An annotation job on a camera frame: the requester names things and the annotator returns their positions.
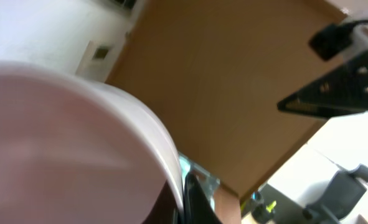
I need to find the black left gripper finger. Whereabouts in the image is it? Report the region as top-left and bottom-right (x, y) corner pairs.
(184, 174), (222, 224)

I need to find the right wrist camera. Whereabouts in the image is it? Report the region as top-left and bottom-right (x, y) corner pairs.
(308, 18), (368, 61)

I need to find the office chair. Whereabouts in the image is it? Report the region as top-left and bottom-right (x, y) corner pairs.
(303, 164), (368, 223)

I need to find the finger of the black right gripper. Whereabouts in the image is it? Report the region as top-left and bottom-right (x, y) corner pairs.
(277, 50), (368, 119)

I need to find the small white bowl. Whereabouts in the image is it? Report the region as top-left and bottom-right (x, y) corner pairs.
(0, 61), (184, 224)

